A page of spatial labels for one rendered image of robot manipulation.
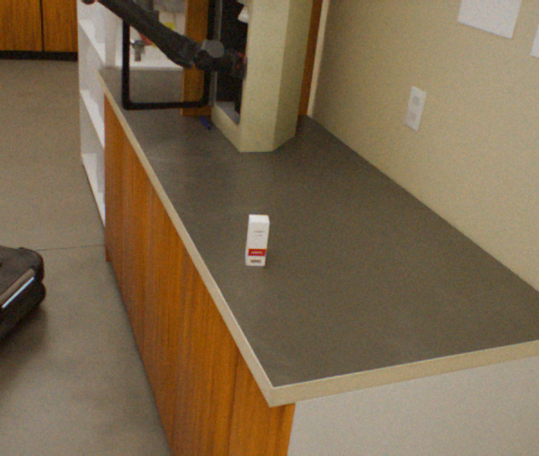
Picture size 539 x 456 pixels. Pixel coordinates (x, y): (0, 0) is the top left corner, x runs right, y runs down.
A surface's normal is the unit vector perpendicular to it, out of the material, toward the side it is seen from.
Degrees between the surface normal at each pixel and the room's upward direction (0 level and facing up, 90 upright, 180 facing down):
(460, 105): 90
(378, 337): 0
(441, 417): 90
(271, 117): 90
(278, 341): 0
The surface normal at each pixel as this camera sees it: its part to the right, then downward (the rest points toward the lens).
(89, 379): 0.11, -0.89
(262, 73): 0.36, 0.45
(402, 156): -0.93, 0.07
